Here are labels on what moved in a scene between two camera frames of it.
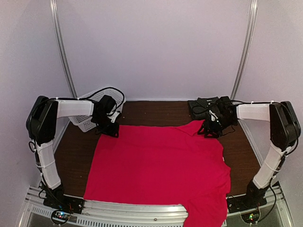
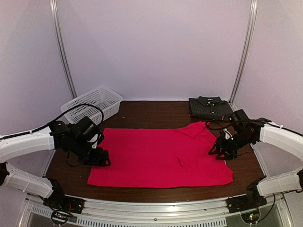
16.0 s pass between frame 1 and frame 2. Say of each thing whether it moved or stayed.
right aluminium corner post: stayed
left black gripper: moved
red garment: moved
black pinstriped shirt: stayed
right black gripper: moved
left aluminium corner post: stayed
